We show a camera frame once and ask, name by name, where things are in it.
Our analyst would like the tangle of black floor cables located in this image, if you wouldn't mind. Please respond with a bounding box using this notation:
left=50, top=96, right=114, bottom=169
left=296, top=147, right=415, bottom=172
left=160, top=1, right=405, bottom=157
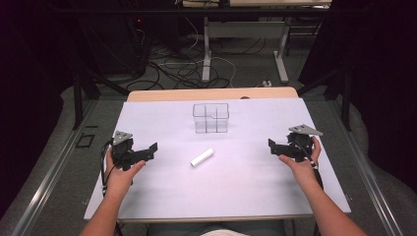
left=126, top=35, right=268, bottom=91

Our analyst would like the black computer tower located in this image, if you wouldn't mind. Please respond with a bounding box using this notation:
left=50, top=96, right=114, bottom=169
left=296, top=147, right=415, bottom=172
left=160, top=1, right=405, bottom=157
left=107, top=14, right=150, bottom=78

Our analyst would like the person's left hand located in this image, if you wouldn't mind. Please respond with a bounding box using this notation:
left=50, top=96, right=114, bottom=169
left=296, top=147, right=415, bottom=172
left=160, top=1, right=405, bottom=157
left=104, top=147, right=147, bottom=197

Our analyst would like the aluminium floor rail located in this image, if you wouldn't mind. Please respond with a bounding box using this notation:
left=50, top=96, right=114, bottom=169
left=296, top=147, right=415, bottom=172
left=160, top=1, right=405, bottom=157
left=11, top=99, right=99, bottom=236
left=328, top=99, right=404, bottom=236

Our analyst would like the white-legged desk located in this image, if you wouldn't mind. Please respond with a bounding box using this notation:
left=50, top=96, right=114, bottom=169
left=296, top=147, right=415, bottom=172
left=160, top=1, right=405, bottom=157
left=180, top=0, right=332, bottom=85

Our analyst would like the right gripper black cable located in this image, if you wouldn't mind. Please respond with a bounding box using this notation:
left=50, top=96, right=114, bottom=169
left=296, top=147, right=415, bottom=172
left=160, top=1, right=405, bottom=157
left=292, top=137, right=326, bottom=191

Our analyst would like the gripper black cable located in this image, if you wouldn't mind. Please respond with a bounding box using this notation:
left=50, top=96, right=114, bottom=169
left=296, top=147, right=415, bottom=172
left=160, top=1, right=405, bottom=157
left=292, top=137, right=326, bottom=191
left=99, top=139, right=116, bottom=199

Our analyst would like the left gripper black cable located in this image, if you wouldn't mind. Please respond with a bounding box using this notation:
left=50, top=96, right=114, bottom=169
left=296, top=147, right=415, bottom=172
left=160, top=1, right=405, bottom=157
left=99, top=139, right=116, bottom=199

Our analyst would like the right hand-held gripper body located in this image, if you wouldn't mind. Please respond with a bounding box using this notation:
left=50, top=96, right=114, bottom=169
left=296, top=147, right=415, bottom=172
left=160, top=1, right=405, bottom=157
left=284, top=123, right=324, bottom=164

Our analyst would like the white cylinder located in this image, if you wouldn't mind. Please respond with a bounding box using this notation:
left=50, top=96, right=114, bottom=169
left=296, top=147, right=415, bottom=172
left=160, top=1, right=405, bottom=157
left=190, top=147, right=215, bottom=168

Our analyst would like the white table sheet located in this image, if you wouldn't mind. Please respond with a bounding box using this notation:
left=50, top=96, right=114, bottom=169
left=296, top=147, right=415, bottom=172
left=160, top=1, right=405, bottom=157
left=83, top=97, right=352, bottom=221

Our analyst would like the black metal stand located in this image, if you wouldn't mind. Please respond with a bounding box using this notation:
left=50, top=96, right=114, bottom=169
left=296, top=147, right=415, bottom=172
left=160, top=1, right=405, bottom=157
left=70, top=62, right=131, bottom=132
left=296, top=63, right=355, bottom=132

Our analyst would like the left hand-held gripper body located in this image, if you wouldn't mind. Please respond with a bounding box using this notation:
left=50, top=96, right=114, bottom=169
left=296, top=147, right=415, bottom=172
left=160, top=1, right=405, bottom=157
left=110, top=130, right=148, bottom=172

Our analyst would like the white floor cable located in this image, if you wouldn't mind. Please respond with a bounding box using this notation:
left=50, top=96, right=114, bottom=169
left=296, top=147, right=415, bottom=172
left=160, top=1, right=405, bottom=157
left=165, top=16, right=238, bottom=89

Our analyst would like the light wooden table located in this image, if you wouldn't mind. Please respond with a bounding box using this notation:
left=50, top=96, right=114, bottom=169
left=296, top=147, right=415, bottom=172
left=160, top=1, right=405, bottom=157
left=83, top=86, right=352, bottom=224

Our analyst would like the person's right hand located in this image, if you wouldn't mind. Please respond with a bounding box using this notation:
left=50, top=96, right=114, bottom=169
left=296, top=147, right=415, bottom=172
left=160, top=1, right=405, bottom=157
left=277, top=135, right=323, bottom=185

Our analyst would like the person's lap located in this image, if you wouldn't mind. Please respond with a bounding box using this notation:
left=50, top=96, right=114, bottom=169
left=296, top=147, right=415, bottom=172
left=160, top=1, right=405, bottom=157
left=146, top=219, right=288, bottom=236

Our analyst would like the clear plastic divided organizer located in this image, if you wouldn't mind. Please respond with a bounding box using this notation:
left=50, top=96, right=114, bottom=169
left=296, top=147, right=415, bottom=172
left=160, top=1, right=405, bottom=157
left=192, top=102, right=230, bottom=135

